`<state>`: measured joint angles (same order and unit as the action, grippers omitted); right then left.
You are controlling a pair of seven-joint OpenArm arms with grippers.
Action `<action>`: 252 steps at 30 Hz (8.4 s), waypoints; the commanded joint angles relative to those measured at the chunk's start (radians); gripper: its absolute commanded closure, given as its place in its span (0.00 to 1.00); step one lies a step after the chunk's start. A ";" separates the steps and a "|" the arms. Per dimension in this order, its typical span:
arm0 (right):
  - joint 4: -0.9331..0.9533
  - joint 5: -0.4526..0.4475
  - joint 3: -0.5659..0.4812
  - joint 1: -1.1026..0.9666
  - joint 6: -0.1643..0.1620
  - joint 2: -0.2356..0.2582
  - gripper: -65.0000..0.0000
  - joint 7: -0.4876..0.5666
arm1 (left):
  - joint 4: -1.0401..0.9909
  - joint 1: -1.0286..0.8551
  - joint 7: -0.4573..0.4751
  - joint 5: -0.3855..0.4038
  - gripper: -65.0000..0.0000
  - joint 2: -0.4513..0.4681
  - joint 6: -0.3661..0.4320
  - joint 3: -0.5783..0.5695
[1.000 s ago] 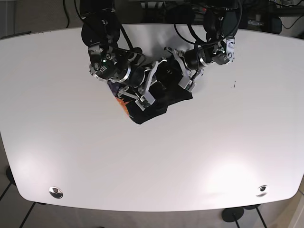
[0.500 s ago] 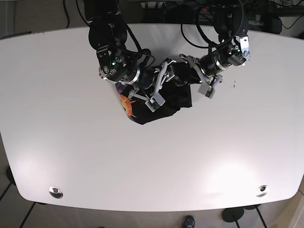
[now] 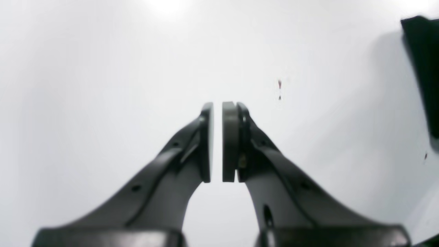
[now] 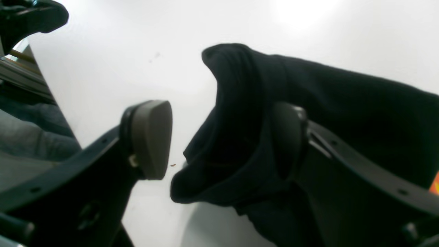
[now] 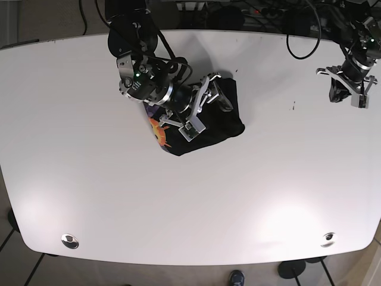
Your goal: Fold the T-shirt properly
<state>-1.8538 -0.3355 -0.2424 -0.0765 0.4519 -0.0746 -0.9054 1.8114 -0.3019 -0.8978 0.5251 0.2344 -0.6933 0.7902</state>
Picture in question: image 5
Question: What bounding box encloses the silver table grommet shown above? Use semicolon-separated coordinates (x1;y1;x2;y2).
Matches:
61;234;79;250
320;232;337;248

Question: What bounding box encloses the left silver table grommet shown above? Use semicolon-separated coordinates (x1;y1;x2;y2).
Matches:
61;234;79;250

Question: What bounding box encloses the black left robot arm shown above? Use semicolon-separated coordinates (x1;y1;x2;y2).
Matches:
316;1;380;108

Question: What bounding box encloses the right silver table grommet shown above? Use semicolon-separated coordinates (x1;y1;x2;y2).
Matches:
320;232;337;248

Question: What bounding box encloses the black round stand base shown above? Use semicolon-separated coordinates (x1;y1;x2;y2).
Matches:
277;260;306;279

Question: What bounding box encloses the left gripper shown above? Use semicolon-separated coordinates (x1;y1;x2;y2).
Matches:
316;35;380;108

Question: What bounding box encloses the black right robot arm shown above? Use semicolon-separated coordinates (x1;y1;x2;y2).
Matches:
100;1;233;142

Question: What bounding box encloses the blue shoe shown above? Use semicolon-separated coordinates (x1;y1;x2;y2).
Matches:
228;270;245;286

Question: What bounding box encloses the black printed T-shirt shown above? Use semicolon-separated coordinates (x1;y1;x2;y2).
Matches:
144;76;245;156

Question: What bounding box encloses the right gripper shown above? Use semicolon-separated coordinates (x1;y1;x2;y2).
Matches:
116;52;233;142

